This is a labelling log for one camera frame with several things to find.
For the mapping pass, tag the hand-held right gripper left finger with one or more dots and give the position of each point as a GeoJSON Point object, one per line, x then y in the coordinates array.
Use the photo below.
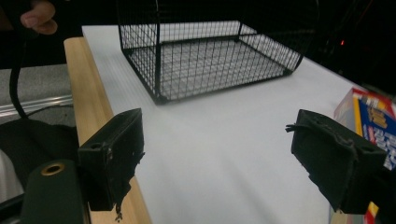
{"type": "Point", "coordinates": [110, 155]}

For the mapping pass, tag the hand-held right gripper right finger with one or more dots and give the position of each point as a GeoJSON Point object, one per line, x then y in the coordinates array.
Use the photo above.
{"type": "Point", "coordinates": [333, 161]}

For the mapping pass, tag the colourful printed box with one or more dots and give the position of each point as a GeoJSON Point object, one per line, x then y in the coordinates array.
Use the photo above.
{"type": "Point", "coordinates": [372, 124]}

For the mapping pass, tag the dark cloth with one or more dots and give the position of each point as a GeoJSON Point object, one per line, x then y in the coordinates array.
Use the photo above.
{"type": "Point", "coordinates": [37, 146]}

